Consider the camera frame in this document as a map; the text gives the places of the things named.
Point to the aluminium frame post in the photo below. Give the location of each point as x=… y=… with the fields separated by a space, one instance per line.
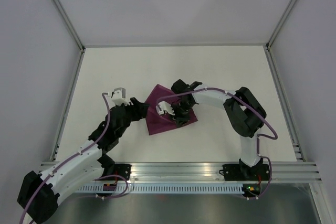
x=68 y=24
x=284 y=17

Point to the right aluminium frame post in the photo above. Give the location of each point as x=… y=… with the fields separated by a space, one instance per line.
x=284 y=17

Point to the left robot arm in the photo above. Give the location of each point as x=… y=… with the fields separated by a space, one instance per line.
x=41 y=193

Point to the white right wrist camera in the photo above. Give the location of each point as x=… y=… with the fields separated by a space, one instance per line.
x=163 y=108

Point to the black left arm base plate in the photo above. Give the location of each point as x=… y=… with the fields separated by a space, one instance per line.
x=123 y=170

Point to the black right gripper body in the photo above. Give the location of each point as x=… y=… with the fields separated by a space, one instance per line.
x=181 y=111

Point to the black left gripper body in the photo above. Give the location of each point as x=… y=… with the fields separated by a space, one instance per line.
x=122 y=129

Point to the purple cloth napkin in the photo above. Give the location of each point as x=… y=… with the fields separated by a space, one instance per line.
x=161 y=123

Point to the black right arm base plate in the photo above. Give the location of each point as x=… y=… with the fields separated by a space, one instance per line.
x=235 y=172

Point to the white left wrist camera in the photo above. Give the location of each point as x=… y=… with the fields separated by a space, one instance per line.
x=118 y=97

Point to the white slotted cable duct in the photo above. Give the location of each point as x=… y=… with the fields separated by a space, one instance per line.
x=161 y=188

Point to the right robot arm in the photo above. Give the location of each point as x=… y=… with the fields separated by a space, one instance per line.
x=246 y=116

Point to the aluminium frame rail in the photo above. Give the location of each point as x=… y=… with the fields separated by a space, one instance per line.
x=282 y=172

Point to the left aluminium frame post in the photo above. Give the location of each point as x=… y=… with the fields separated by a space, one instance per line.
x=68 y=24

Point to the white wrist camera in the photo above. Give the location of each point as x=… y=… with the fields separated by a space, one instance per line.
x=163 y=108
x=118 y=97

